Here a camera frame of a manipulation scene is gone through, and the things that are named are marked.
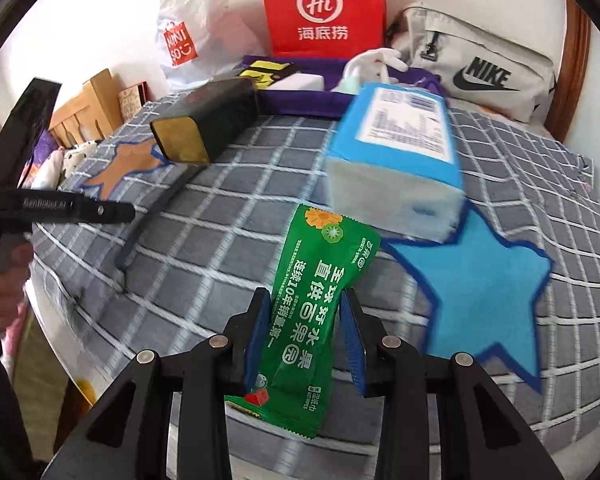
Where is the patterned flat box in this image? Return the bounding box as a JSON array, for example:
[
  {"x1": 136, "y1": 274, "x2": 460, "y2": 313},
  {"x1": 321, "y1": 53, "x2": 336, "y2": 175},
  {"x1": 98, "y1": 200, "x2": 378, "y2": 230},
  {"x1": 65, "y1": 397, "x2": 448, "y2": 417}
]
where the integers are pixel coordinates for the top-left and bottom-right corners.
[{"x1": 117, "y1": 82, "x2": 153, "y2": 123}]

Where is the grey checked bedsheet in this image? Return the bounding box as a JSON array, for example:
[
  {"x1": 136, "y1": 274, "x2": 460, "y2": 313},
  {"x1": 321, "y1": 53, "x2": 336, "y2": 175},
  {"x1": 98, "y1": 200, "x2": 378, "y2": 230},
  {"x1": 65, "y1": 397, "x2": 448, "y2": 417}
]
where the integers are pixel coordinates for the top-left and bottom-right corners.
[{"x1": 25, "y1": 92, "x2": 600, "y2": 480}]

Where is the brown wooden headboard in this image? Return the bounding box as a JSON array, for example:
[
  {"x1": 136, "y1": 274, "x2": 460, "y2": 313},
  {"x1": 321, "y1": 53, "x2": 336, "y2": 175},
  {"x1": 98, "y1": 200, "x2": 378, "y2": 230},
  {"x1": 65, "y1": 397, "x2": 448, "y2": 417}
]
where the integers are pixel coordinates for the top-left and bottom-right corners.
[{"x1": 547, "y1": 0, "x2": 593, "y2": 146}]

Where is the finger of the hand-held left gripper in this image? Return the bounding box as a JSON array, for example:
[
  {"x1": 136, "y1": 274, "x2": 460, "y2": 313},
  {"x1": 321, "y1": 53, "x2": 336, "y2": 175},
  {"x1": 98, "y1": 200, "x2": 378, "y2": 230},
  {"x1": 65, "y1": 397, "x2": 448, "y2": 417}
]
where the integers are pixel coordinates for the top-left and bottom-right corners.
[{"x1": 0, "y1": 186, "x2": 136, "y2": 224}]

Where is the white foam block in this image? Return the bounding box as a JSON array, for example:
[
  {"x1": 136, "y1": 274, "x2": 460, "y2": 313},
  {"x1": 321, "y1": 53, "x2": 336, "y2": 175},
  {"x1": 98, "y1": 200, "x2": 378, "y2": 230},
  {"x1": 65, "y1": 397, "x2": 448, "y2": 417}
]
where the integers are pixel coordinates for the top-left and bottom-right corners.
[{"x1": 267, "y1": 74, "x2": 326, "y2": 93}]

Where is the white spotted plush toy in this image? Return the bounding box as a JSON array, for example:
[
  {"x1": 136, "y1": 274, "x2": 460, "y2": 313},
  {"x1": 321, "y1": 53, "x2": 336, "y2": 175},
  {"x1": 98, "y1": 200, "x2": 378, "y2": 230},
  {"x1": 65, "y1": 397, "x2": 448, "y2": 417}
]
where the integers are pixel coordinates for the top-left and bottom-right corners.
[{"x1": 62, "y1": 140, "x2": 98, "y2": 178}]

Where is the person's left hand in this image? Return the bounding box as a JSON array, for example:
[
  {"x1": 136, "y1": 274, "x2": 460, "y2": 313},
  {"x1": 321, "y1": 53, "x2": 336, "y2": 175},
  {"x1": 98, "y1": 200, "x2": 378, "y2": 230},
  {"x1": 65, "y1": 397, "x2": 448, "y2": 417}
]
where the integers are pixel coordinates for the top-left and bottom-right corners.
[{"x1": 0, "y1": 242, "x2": 33, "y2": 331}]

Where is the black rectangular box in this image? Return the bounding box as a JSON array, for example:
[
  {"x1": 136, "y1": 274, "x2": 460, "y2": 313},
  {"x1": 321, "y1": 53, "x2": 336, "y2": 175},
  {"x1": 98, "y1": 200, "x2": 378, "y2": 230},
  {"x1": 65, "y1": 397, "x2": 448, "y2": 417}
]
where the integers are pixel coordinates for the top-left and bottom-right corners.
[{"x1": 150, "y1": 77, "x2": 258, "y2": 164}]

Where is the grey waist bag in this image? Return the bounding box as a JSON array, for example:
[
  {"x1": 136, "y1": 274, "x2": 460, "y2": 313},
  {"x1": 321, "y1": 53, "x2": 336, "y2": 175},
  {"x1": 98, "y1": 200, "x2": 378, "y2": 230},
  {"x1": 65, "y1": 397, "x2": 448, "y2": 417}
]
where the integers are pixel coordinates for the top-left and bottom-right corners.
[{"x1": 387, "y1": 2, "x2": 556, "y2": 123}]

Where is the white plastic shopping bag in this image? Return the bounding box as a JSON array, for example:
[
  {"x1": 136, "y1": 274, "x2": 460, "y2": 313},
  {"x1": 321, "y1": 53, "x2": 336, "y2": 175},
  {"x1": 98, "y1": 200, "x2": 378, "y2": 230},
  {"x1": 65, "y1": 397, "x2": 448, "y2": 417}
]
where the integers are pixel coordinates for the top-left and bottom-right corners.
[{"x1": 156, "y1": 0, "x2": 273, "y2": 88}]

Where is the purple plush toy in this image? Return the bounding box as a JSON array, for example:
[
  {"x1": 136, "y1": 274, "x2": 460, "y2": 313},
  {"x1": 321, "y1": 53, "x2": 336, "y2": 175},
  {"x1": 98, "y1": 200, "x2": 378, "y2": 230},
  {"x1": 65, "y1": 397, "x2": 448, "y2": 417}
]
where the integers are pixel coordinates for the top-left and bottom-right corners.
[{"x1": 27, "y1": 130, "x2": 56, "y2": 171}]

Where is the purple cloth tray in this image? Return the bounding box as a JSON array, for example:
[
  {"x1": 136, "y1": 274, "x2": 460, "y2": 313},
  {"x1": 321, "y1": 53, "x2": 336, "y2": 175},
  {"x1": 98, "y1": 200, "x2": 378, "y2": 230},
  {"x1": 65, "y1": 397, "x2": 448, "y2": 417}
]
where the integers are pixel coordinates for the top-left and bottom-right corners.
[{"x1": 240, "y1": 54, "x2": 443, "y2": 120}]

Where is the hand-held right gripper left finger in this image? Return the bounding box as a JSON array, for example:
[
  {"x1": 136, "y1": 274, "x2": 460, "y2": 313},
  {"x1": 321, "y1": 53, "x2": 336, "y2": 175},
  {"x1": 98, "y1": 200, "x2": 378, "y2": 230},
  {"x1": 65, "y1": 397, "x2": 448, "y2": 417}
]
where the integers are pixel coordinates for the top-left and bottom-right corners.
[{"x1": 40, "y1": 287, "x2": 273, "y2": 480}]

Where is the yellow bag with black straps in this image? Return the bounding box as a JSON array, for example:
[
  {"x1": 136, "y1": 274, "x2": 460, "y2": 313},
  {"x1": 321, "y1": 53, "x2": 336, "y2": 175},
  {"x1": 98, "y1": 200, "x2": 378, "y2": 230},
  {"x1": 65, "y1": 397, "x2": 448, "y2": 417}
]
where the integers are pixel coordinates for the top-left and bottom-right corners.
[{"x1": 237, "y1": 60, "x2": 295, "y2": 88}]

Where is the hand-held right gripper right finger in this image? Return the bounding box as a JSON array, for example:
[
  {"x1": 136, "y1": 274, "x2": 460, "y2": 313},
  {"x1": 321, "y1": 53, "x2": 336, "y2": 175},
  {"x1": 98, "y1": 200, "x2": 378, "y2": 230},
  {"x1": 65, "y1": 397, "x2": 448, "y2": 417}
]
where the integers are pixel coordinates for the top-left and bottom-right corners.
[{"x1": 340, "y1": 287, "x2": 566, "y2": 480}]

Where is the red paper bag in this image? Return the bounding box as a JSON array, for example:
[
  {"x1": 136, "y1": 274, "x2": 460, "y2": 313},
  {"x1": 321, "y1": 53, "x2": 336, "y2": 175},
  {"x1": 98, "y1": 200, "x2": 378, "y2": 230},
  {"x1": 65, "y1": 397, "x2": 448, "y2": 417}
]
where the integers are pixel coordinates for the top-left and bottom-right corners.
[{"x1": 256, "y1": 0, "x2": 387, "y2": 59}]

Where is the dark strap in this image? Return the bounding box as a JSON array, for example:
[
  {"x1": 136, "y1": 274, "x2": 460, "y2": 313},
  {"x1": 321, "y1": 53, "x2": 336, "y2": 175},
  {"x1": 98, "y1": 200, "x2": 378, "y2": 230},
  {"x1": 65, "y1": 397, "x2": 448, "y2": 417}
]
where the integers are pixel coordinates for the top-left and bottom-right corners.
[{"x1": 114, "y1": 162, "x2": 206, "y2": 273}]

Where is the blue tissue pack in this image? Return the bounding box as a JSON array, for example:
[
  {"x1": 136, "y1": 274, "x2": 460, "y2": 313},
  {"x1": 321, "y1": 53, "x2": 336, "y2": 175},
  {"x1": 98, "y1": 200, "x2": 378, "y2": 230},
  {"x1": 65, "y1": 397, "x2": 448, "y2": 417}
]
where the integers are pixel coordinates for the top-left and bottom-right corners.
[{"x1": 326, "y1": 83, "x2": 465, "y2": 243}]

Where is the green wet wipe packet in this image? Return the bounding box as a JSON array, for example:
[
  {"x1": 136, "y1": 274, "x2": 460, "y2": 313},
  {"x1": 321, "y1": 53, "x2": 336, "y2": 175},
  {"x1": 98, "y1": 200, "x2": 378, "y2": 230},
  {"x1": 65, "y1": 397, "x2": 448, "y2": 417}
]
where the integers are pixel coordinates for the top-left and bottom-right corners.
[{"x1": 224, "y1": 203, "x2": 381, "y2": 441}]

